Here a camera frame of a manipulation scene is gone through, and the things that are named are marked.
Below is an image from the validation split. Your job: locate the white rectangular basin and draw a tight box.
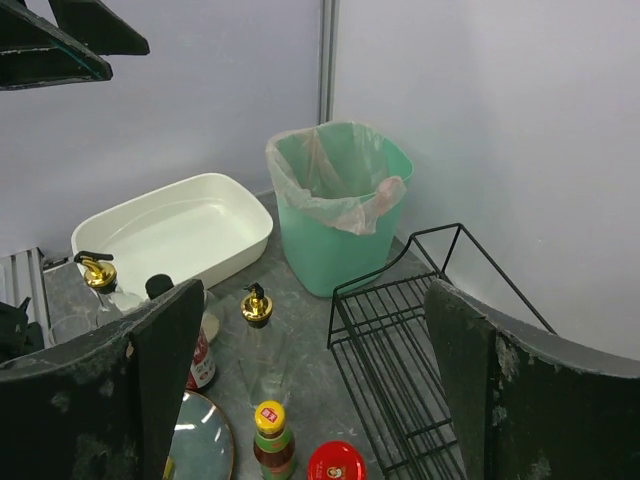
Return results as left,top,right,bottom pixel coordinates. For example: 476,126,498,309
71,173,273,297

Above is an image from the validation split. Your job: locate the green trash bin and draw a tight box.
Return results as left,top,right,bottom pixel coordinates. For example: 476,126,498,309
266,120,415,298

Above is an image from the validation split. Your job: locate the black wire rack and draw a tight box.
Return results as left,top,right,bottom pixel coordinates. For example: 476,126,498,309
327,223,553,479

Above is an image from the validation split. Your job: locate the glass oil bottle gold spout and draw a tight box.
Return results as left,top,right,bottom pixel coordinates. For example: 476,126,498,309
238,283,290,407

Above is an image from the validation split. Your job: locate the dark vinegar bottle black cap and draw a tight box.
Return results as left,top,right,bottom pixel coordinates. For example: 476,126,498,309
145,274,216,392

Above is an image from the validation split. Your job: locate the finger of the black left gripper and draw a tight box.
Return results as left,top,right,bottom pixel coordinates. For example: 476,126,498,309
49,0,150,56
1,1,113,90

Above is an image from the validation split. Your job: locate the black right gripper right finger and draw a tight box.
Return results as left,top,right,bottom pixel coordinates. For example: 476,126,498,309
424,280,639,479

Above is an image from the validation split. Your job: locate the blue ceramic plate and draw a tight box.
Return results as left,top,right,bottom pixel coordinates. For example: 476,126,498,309
169,391,235,480

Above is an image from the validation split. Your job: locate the chili sauce jar red lid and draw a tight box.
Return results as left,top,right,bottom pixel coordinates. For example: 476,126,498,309
307,441,368,480

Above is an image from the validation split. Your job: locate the clear pink bin liner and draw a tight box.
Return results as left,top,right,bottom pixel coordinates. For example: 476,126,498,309
265,121,414,235

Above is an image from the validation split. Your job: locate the glass jar with white powder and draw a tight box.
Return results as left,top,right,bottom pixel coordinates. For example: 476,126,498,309
201,290,224,343

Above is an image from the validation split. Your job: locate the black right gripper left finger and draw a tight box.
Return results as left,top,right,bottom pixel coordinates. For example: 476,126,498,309
1,280,204,479

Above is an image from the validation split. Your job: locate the sauce bottle yellow cap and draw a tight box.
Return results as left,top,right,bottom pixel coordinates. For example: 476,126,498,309
253,400,296,480

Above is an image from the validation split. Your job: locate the clear drinking glass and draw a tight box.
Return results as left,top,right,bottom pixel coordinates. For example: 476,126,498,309
48,314,96,346

